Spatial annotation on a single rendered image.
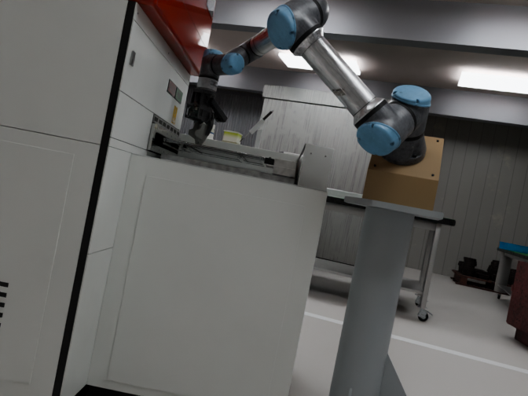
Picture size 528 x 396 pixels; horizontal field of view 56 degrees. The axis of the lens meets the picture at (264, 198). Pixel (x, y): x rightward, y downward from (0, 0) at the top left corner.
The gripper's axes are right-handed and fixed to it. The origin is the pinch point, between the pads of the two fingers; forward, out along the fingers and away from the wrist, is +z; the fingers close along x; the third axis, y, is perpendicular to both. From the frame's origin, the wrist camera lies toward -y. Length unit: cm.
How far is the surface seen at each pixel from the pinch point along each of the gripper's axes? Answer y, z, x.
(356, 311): -15, 45, 69
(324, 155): -3, -2, 54
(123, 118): 47.1, 0.4, 15.5
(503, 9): -368, -206, 0
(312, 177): -1, 6, 51
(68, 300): 55, 53, 17
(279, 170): -9.2, 4.8, 32.4
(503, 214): -782, -30, -47
